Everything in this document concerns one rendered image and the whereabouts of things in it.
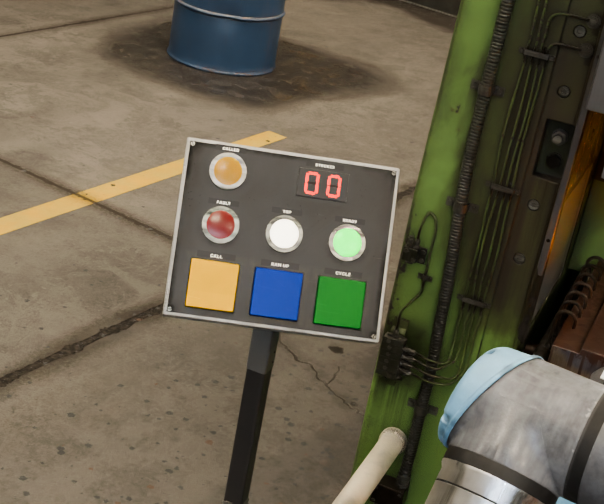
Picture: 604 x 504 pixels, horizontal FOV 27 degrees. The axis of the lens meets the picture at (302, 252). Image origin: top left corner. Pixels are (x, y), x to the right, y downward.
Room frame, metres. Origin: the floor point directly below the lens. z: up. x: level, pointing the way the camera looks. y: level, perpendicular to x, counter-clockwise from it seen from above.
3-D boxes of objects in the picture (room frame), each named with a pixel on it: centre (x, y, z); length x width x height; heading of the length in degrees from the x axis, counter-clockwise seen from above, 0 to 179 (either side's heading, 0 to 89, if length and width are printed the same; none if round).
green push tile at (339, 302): (1.76, -0.07, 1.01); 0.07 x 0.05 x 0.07; 96
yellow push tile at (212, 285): (1.74, 0.13, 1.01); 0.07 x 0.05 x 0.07; 96
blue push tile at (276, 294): (1.75, 0.03, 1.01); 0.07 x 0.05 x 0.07; 96
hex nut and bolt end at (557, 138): (1.98, -0.38, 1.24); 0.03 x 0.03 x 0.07; 71
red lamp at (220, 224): (1.78, 0.13, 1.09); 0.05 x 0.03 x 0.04; 71
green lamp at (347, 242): (1.80, -0.07, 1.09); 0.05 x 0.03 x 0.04; 71
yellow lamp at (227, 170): (1.82, 0.14, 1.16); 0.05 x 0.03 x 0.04; 71
